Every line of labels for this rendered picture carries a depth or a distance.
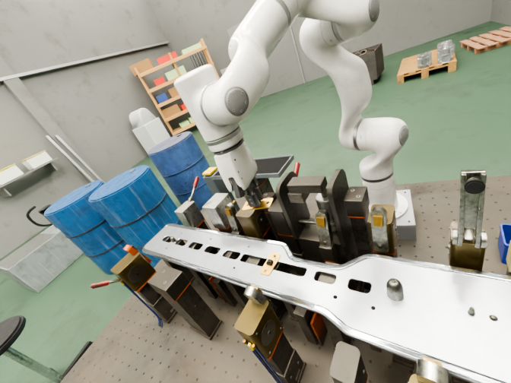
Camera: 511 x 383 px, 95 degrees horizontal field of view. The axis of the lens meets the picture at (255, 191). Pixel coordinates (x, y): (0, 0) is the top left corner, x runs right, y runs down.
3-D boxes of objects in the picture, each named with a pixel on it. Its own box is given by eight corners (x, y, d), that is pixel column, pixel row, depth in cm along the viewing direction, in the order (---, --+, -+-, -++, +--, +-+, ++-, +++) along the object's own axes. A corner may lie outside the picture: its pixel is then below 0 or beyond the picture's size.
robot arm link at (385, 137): (369, 163, 102) (360, 112, 90) (417, 169, 88) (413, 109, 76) (354, 179, 98) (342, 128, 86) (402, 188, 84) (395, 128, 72)
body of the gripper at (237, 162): (222, 135, 58) (240, 172, 64) (202, 156, 51) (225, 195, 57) (248, 127, 55) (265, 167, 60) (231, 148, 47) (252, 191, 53)
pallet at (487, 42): (535, 38, 396) (537, 31, 391) (474, 55, 436) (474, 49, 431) (509, 30, 476) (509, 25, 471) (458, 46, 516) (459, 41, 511)
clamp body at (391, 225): (380, 301, 82) (365, 222, 64) (385, 275, 89) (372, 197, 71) (402, 307, 78) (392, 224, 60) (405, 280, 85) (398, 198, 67)
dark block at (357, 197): (364, 289, 87) (343, 200, 67) (368, 273, 91) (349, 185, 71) (379, 292, 84) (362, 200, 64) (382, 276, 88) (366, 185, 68)
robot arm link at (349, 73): (379, 159, 84) (339, 155, 97) (394, 137, 88) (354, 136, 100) (331, 9, 57) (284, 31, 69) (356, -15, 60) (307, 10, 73)
